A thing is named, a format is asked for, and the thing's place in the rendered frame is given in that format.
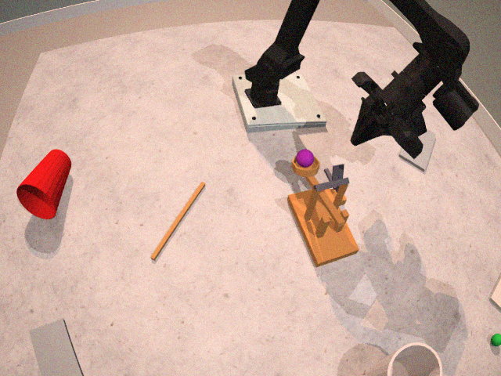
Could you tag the white cylindrical cup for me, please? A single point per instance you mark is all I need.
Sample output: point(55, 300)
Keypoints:
point(414, 359)

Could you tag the magenta ball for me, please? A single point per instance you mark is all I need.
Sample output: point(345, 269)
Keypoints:
point(305, 158)

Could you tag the orange toy catapult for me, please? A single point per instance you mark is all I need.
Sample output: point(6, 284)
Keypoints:
point(322, 224)

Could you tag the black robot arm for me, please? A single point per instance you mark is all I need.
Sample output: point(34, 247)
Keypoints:
point(443, 50)

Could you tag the orange thin rod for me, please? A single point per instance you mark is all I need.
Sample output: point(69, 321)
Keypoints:
point(177, 221)

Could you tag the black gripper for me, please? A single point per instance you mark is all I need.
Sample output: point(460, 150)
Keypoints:
point(376, 119)

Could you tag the green ball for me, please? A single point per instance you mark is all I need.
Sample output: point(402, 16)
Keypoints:
point(496, 339)

